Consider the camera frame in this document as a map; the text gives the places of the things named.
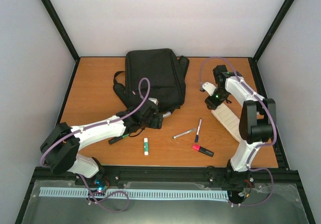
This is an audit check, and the blue capped white pen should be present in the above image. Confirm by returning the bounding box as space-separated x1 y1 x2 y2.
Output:
195 118 202 143

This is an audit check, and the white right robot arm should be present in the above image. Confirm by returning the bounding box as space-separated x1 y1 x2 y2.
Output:
202 65 277 186

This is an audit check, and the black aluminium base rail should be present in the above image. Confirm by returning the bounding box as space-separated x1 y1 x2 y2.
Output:
31 166 302 190

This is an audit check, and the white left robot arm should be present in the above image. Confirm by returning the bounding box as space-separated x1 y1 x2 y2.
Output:
40 98 163 185

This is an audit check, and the light blue cable duct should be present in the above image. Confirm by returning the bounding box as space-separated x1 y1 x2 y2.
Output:
39 187 229 202

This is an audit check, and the cream quilted pencil case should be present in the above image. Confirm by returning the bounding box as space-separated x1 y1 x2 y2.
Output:
211 103 241 143

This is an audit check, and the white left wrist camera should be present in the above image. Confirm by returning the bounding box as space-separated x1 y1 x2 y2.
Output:
148 98 158 105

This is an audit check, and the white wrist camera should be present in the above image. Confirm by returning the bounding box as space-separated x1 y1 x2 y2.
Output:
200 82 216 96
148 98 158 105

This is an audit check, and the left black frame post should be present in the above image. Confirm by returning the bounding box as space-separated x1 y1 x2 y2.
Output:
41 0 80 62

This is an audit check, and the right black frame post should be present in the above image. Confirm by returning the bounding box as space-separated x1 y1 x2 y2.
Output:
253 0 295 64

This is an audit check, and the black student backpack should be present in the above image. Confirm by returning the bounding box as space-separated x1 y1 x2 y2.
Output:
113 48 190 114

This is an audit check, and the green highlighter marker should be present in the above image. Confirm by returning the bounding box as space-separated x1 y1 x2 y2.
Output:
108 134 128 145

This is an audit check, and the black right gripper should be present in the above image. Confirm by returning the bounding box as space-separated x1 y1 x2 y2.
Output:
205 87 230 110

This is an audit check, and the white green glue stick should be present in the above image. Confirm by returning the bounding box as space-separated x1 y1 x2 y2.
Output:
143 138 149 156

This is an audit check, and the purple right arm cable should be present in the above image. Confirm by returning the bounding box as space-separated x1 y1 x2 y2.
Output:
199 56 278 207

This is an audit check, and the black frame post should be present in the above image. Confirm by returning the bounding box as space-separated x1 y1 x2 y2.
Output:
253 0 295 64
41 0 80 62

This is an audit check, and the pink highlighter marker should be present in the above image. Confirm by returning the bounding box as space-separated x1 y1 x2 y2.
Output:
192 144 214 157

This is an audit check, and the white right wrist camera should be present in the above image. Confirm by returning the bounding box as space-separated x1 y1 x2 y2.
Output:
200 82 216 96

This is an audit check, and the green tipped white marker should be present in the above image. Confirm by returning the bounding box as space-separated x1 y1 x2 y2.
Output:
173 128 197 139

